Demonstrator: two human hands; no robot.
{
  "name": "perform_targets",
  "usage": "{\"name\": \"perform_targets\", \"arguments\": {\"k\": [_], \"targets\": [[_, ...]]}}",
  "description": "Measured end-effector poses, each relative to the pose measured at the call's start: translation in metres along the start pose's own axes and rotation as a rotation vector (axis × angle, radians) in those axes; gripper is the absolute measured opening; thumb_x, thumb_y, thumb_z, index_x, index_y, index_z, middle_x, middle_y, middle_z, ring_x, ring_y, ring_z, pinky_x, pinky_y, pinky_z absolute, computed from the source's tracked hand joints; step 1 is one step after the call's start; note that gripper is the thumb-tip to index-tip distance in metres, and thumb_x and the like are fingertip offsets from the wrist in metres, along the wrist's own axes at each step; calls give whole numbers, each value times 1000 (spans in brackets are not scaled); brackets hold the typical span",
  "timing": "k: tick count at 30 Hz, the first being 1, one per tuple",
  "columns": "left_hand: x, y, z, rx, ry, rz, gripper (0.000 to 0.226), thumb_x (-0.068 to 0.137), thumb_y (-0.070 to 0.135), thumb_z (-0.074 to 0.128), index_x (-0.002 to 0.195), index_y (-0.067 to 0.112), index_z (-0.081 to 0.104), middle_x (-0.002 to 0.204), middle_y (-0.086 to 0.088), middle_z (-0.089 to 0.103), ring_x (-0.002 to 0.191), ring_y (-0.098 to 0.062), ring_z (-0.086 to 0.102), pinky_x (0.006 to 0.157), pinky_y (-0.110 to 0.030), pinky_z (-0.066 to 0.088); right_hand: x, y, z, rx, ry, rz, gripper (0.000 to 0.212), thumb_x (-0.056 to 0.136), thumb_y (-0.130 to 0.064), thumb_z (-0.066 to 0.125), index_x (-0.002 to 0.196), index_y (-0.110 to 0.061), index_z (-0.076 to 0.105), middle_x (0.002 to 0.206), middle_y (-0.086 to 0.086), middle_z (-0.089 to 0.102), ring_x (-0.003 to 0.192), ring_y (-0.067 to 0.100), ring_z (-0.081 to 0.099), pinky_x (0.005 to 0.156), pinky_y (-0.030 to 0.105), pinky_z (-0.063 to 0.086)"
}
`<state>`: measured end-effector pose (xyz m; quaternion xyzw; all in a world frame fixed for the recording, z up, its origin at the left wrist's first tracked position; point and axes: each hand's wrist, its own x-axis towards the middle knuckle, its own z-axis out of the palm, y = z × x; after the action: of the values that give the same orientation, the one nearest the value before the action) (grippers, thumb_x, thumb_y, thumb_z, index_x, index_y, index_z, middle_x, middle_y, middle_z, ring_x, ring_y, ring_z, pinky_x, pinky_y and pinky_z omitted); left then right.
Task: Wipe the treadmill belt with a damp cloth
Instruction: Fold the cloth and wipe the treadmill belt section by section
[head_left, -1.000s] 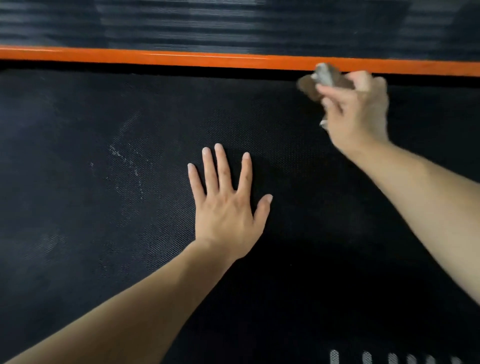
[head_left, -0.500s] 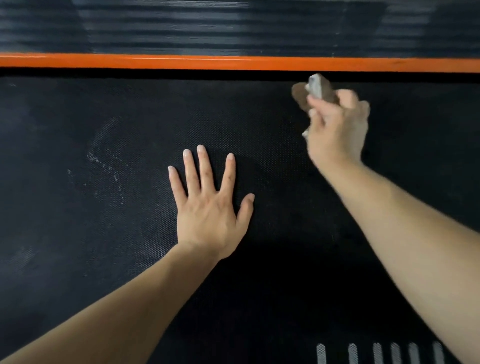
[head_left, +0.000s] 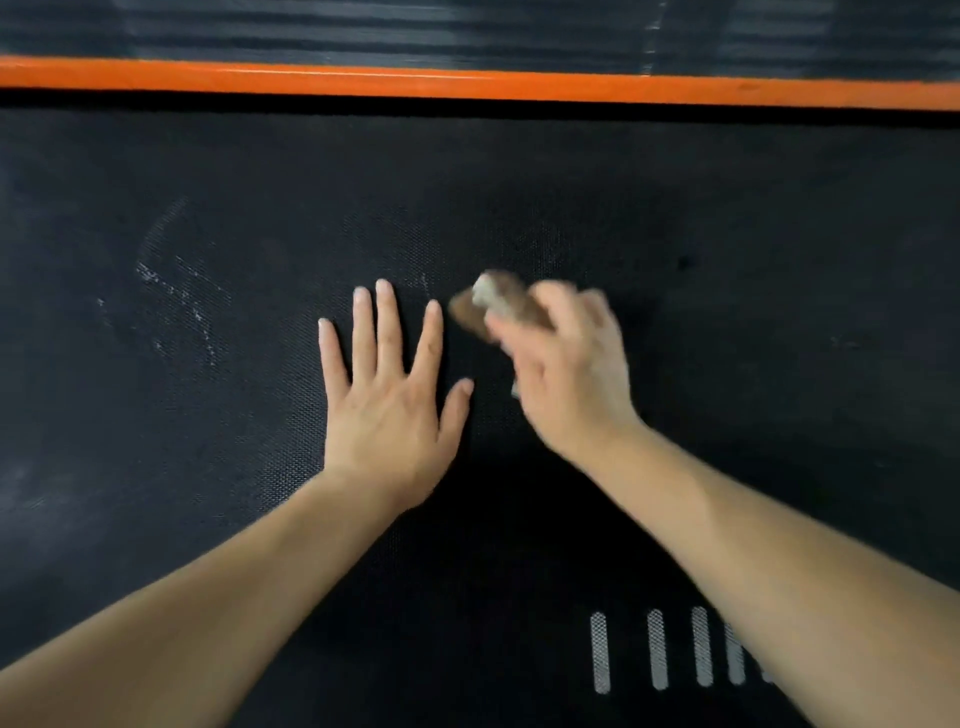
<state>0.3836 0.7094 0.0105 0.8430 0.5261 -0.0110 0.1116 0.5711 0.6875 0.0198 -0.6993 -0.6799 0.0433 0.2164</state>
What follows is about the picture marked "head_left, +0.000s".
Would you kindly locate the person's right forearm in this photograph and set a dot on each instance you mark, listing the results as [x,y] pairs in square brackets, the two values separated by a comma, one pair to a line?
[795,570]

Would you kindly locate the person's left forearm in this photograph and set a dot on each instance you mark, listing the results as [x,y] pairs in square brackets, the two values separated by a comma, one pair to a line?
[187,622]

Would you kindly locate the person's right hand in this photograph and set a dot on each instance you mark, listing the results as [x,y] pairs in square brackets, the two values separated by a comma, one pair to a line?
[577,382]

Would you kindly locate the brown and grey cleaning cloth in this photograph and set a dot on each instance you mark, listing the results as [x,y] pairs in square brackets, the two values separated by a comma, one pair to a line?
[495,304]

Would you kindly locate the person's left hand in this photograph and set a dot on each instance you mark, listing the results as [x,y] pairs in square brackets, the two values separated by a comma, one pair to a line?
[390,435]

